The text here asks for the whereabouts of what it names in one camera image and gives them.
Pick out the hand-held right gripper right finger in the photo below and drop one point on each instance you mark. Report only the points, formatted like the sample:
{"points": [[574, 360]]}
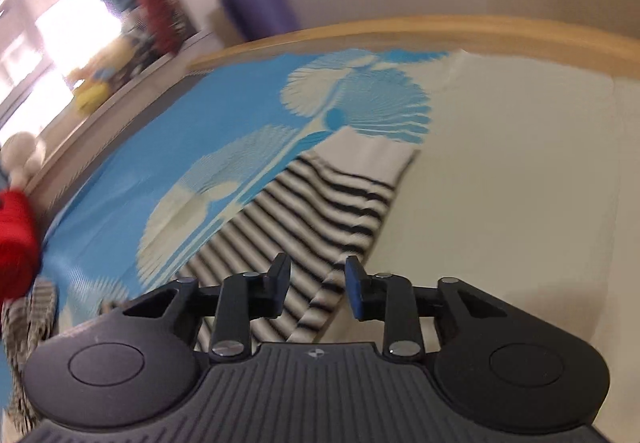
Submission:
{"points": [[357, 293]]}

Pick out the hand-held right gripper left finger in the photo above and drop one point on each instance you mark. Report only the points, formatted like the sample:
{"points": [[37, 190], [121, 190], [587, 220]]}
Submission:
{"points": [[279, 288]]}

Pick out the black white striped shirt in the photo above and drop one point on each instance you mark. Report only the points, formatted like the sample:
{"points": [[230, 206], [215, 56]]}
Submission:
{"points": [[310, 203]]}

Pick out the blue cream printed bed sheet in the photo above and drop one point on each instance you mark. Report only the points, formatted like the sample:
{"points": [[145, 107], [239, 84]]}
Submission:
{"points": [[150, 148]]}

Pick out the grey plaid cloth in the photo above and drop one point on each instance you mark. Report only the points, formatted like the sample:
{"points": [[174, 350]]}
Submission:
{"points": [[30, 333]]}

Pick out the red knitted blanket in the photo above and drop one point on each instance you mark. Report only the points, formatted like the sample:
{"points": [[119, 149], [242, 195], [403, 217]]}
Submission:
{"points": [[15, 243]]}

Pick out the yellow plush toy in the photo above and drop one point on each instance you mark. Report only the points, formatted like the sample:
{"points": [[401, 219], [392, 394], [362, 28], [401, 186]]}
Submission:
{"points": [[92, 93]]}

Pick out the purple rolled mat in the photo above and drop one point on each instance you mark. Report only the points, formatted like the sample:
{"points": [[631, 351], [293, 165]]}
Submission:
{"points": [[260, 8]]}

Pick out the white plush toy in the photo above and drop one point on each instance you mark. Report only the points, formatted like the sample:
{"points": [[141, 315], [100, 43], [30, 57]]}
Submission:
{"points": [[22, 155]]}

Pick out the dark red cushion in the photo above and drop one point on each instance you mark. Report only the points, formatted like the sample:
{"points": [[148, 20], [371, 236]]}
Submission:
{"points": [[160, 13]]}

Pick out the wooden bed frame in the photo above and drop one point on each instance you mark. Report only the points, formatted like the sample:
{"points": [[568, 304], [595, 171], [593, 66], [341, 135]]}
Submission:
{"points": [[400, 28]]}

